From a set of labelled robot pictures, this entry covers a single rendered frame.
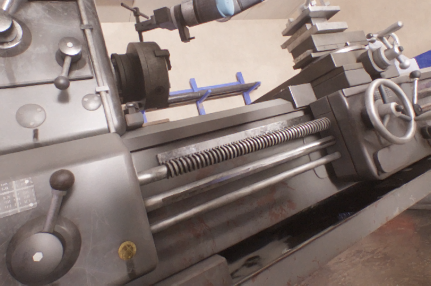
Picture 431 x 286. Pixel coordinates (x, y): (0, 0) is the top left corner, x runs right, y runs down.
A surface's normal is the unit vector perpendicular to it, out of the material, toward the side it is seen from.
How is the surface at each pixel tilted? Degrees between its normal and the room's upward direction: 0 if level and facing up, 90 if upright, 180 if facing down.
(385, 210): 90
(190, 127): 90
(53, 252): 90
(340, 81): 90
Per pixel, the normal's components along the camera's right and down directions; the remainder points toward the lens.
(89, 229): 0.40, -0.26
